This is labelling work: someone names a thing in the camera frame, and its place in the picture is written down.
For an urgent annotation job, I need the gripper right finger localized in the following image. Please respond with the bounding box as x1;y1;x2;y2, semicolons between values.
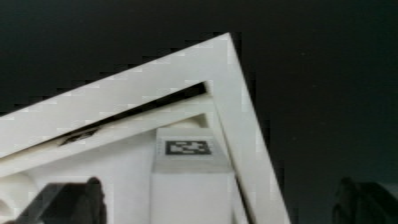
331;178;398;224

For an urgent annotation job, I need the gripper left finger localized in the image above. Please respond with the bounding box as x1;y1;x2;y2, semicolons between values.
13;177;106;224

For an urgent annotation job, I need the white square tabletop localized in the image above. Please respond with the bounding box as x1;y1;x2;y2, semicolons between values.
0;89;250;224

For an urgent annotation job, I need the white table leg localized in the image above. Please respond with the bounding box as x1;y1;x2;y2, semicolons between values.
148;128;234;224

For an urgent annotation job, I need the white U-shaped fence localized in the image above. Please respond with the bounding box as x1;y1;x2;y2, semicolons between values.
0;35;291;224

